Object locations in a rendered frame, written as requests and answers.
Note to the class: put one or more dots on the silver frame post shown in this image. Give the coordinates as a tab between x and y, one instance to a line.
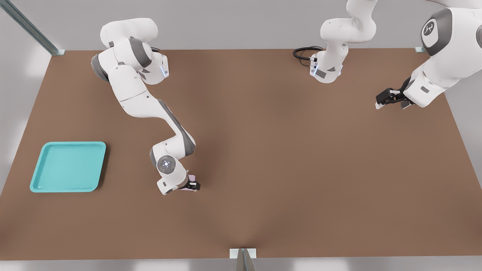
32	28
244	259
420	49

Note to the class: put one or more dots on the pale lilac phone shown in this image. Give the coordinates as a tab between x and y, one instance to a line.
191	177

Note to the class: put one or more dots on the pale blue-green tray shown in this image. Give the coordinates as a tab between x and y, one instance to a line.
67	166

